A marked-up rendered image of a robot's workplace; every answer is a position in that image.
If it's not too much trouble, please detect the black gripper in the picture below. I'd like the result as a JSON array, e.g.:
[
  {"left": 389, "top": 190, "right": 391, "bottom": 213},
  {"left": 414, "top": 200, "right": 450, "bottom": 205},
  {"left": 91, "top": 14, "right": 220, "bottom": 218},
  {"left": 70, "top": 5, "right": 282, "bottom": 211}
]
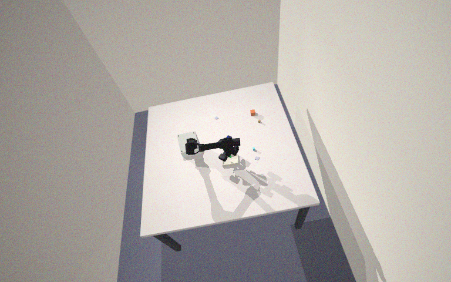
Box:
[{"left": 218, "top": 149, "right": 231, "bottom": 162}]

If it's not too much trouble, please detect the beige rectangular tray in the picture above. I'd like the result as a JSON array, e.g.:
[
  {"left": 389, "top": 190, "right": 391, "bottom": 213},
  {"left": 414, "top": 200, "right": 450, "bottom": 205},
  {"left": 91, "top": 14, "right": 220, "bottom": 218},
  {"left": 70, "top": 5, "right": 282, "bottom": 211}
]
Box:
[{"left": 222, "top": 154, "right": 239, "bottom": 167}]

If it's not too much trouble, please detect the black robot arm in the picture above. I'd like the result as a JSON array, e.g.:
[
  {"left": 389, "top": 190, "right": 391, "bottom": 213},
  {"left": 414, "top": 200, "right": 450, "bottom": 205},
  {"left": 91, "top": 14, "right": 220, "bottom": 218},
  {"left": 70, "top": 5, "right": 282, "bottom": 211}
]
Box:
[{"left": 185, "top": 137, "right": 240, "bottom": 156}]

